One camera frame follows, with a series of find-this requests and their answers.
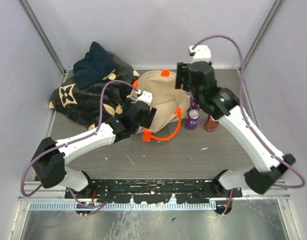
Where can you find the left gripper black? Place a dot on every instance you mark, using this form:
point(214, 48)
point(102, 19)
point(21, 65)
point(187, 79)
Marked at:
point(147, 122)

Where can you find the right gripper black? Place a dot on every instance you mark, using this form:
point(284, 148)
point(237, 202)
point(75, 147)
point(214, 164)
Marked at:
point(182, 71)

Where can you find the beige canvas tote bag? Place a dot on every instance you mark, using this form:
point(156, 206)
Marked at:
point(171, 104)

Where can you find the purple soda can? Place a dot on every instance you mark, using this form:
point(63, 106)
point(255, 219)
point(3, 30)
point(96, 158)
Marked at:
point(194, 105)
point(193, 118)

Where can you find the red soda can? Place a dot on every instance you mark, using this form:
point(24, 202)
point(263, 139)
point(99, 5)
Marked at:
point(211, 124)

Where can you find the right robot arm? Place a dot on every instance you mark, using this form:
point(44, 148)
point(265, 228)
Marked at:
point(269, 163)

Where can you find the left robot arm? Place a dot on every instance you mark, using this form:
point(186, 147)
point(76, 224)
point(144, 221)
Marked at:
point(52, 157)

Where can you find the dark floral patterned blanket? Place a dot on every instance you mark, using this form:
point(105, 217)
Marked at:
point(83, 106)

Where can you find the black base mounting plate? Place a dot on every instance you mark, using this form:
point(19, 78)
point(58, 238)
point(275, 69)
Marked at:
point(154, 191)

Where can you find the navy blue cloth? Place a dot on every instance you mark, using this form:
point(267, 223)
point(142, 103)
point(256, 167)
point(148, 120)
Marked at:
point(96, 65)

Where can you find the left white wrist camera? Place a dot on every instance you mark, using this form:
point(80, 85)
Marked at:
point(145, 97)

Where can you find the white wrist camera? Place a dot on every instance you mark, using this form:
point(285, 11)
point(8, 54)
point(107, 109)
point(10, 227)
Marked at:
point(145, 97)
point(200, 53)

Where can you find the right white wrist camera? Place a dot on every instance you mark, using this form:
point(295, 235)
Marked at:
point(200, 53)

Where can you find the aluminium front rail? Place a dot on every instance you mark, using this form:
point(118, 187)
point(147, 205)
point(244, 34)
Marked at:
point(58, 198)

